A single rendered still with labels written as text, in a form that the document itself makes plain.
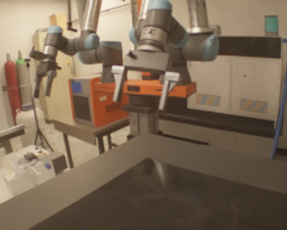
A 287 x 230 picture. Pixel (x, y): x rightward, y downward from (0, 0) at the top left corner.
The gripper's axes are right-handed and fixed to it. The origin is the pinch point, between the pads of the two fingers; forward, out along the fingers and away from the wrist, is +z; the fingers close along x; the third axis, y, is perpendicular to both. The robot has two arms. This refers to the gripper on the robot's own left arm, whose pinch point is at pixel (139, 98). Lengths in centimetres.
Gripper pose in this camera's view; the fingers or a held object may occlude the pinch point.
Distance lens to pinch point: 58.9
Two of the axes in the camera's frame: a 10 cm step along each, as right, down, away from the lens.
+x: 9.2, 1.9, -3.4
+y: -3.3, -1.1, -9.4
